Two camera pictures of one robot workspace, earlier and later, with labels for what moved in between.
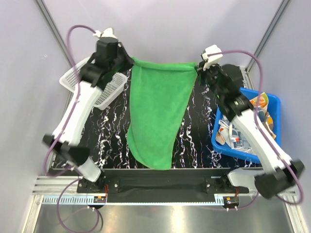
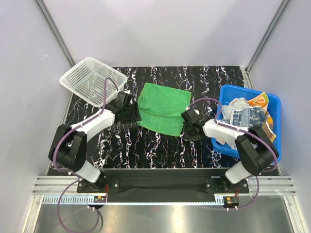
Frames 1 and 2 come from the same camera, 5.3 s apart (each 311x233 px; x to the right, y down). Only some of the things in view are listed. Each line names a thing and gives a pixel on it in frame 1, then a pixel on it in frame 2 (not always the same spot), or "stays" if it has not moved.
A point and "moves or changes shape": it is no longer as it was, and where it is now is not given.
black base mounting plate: [161, 185] stays
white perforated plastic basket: [112, 91] stays
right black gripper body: [211, 74] → [189, 134]
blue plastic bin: [275, 113] stays
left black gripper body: [113, 62] → [131, 113]
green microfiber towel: [159, 95] moves or changes shape
